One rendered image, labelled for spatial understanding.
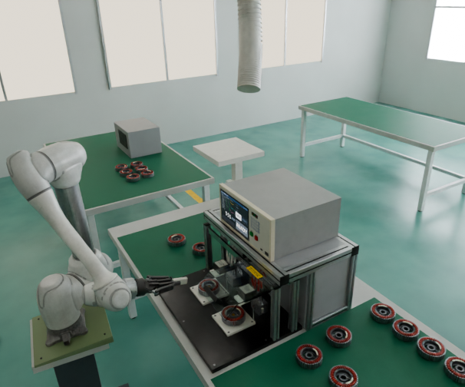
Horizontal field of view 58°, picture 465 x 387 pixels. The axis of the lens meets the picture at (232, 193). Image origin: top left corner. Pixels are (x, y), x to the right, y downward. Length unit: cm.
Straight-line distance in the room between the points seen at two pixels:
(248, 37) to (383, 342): 200
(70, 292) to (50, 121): 443
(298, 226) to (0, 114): 493
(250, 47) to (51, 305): 196
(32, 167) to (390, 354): 165
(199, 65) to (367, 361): 554
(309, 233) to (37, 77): 485
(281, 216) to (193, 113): 525
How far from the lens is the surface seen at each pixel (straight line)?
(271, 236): 173
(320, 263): 184
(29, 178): 173
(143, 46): 640
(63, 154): 181
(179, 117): 677
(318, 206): 184
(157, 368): 293
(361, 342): 203
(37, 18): 607
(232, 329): 198
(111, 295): 159
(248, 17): 298
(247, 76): 286
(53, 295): 199
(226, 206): 201
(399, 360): 200
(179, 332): 204
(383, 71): 945
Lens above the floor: 215
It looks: 26 degrees down
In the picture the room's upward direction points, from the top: 2 degrees counter-clockwise
